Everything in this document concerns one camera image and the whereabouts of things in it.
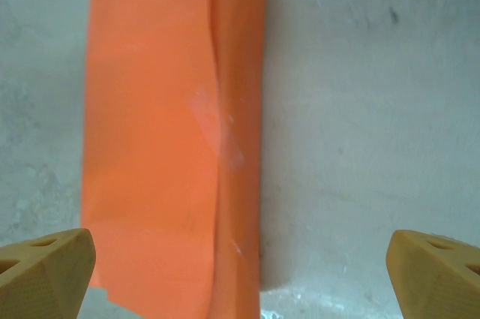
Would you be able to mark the orange wrapping paper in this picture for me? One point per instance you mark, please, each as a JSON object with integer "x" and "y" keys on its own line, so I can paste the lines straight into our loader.
{"x": 150, "y": 127}

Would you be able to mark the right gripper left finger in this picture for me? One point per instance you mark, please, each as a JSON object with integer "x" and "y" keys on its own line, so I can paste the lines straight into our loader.
{"x": 41, "y": 277}

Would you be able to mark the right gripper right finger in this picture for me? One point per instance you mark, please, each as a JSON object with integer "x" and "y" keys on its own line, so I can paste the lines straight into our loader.
{"x": 438, "y": 281}

